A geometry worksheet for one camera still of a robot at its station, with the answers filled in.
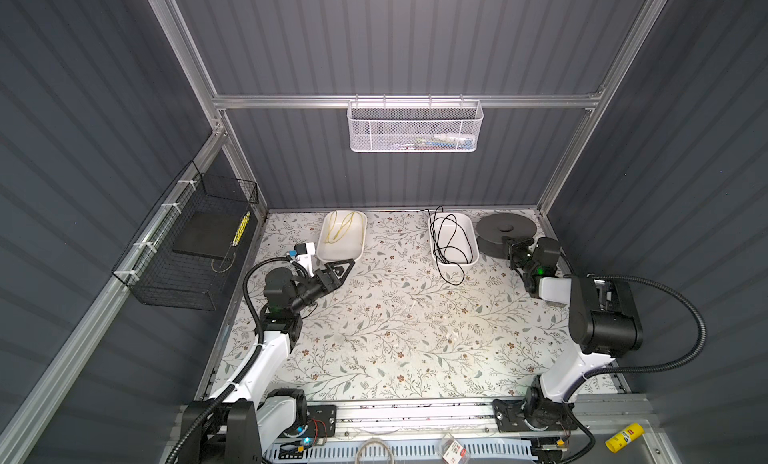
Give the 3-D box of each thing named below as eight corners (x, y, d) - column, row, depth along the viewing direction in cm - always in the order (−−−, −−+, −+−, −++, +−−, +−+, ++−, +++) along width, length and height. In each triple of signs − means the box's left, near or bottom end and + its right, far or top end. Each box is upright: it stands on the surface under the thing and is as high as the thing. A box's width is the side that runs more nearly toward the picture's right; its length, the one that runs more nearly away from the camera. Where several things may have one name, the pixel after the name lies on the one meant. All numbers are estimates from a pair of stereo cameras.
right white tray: (433, 276, 103) (436, 265, 98) (428, 224, 119) (429, 212, 114) (480, 276, 103) (485, 265, 98) (468, 224, 119) (472, 212, 114)
